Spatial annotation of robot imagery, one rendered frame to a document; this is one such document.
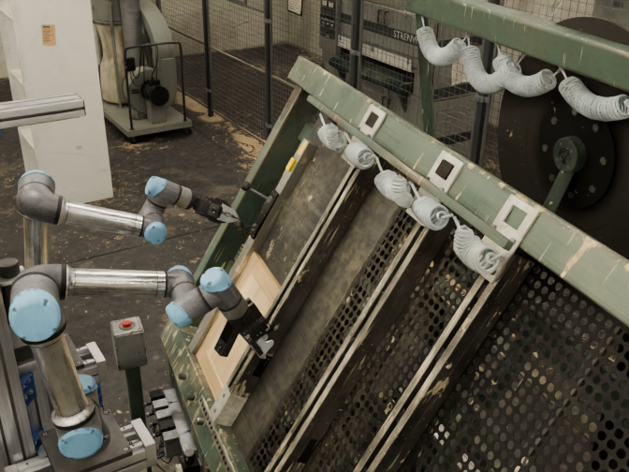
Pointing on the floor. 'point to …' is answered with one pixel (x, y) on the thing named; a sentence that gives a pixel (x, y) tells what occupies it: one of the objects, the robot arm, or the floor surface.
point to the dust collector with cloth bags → (138, 68)
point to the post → (135, 394)
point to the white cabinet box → (39, 57)
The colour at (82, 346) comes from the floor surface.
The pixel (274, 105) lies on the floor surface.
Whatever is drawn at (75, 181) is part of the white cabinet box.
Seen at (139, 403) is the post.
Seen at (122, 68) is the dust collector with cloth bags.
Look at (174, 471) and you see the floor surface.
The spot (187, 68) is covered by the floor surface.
